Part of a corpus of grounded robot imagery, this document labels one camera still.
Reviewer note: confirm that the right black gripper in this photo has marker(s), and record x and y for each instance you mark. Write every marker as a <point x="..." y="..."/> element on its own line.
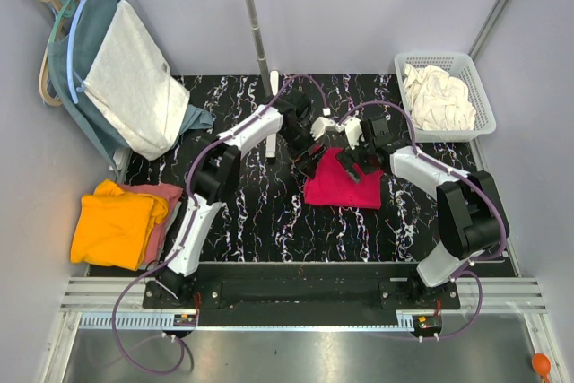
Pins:
<point x="360" y="155"/>

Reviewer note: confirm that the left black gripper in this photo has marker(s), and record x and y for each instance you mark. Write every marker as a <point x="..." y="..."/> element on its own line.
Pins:
<point x="307" y="152"/>

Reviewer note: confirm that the red t shirt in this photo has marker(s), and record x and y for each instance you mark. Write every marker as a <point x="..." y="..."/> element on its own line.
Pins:
<point x="333" y="186"/>

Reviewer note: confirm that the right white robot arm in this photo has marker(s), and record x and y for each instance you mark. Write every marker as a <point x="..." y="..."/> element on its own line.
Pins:
<point x="471" y="218"/>

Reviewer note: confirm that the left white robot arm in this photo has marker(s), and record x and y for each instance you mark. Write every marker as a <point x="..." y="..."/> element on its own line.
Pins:
<point x="215" y="173"/>

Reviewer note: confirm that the cream white t shirt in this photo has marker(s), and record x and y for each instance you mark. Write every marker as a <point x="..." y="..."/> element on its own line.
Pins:
<point x="436" y="100"/>

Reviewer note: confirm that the white plastic basket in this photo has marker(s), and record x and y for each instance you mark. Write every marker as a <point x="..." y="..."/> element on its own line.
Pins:
<point x="461" y="66"/>

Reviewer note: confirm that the pink folded t shirt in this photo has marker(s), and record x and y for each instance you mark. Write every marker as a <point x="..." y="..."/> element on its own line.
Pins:
<point x="165" y="200"/>

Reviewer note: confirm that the white hanging towel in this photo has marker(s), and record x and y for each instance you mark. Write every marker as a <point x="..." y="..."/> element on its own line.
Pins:
<point x="130" y="84"/>

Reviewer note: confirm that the yellow folded t shirt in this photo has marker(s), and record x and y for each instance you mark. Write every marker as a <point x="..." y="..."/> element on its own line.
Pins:
<point x="111" y="228"/>

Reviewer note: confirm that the light blue hanger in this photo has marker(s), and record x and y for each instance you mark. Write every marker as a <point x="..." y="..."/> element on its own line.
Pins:
<point x="89" y="25"/>

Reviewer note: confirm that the blue grey hanging shirt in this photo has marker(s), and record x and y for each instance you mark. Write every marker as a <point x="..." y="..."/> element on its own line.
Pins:
<point x="104" y="137"/>

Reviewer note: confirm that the orange ball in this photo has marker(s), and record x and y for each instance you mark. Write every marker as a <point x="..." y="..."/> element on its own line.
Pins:
<point x="542" y="366"/>

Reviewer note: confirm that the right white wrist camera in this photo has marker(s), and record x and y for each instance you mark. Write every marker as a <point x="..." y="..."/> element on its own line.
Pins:
<point x="351" y="127"/>

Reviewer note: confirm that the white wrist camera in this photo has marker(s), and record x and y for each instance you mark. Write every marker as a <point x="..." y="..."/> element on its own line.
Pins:
<point x="351" y="127"/>
<point x="322" y="124"/>

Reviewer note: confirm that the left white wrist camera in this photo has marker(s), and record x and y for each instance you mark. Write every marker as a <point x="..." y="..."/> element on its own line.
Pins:
<point x="322" y="124"/>

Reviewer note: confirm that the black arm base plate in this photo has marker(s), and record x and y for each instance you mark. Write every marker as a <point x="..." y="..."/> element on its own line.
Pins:
<point x="305" y="295"/>

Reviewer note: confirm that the aluminium frame rail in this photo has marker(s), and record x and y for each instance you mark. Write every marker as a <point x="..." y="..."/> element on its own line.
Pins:
<point x="106" y="302"/>

